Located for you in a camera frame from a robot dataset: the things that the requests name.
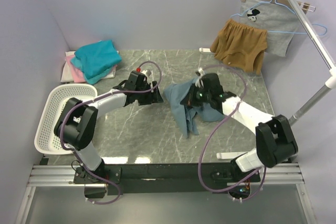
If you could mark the teal folded t shirt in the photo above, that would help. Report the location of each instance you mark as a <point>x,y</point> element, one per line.
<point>96,60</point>

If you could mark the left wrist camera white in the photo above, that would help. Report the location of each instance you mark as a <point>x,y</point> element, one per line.
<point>146,72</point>

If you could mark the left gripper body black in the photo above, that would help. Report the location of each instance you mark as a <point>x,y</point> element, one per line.
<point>144,98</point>

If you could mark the white plastic laundry basket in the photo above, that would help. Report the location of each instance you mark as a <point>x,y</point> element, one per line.
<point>46,142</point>

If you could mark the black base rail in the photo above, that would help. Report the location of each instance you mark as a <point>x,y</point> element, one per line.
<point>119,179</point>

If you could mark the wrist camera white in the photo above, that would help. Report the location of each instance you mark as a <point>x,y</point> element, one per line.
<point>199,77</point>
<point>146,72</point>

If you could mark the metal clothes rack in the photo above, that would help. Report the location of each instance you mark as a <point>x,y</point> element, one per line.
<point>292,80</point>

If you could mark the aluminium frame rail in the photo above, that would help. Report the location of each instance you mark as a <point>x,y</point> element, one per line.
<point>63,175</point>

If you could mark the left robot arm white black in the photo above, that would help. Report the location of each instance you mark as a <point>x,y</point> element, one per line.
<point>76,124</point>

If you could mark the grey panda shirt hanging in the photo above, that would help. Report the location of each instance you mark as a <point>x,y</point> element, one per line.
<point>277,44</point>

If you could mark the brown shorts hanging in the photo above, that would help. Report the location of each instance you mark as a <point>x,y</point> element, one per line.
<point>241,46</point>

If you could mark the grey-blue t shirt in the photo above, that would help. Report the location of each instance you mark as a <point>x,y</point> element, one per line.
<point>183,114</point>

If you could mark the pink folded t shirt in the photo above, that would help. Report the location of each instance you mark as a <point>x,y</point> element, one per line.
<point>76,73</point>

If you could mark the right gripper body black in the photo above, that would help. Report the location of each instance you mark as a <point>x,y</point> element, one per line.
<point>197,96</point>

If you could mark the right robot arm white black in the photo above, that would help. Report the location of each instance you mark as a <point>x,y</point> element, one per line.
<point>275,141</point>

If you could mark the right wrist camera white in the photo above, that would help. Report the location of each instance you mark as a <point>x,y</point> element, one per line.
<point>199,77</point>

